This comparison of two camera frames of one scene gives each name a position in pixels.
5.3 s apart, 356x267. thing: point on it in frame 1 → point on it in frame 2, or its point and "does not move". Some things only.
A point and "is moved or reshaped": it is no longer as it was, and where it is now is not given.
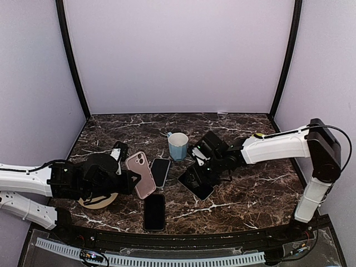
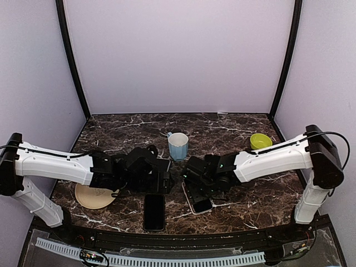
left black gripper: x=129 y=184 → x=156 y=187
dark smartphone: x=199 y=181 is moved or reshaped
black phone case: x=154 y=212 does not move
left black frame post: x=60 y=13 does not move
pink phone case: x=138 y=162 → x=191 y=204
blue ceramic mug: x=178 y=143 does not move
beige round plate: x=98 y=204 does not move
